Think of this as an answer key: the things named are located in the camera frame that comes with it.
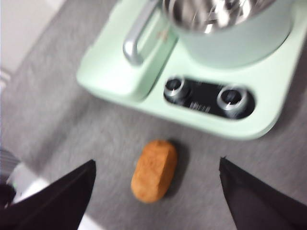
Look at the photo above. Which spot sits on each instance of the mint green griddle lid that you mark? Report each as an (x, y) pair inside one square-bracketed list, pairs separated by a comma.
[(112, 72)]

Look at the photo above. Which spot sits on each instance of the mint green breakfast machine base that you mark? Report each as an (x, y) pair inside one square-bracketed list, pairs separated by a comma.
[(208, 72)]

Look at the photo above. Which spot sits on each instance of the brown potato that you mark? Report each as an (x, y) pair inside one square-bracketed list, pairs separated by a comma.
[(153, 172)]

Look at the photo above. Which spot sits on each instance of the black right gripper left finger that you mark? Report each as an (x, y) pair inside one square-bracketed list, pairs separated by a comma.
[(55, 206)]

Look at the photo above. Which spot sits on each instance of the silver control knob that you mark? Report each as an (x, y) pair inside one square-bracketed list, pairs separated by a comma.
[(230, 98), (173, 86)]

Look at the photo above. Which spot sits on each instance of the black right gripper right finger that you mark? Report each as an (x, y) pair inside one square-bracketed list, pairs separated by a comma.
[(261, 206)]

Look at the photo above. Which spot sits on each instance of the white device with green light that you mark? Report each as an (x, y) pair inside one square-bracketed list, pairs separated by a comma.
[(28, 182)]

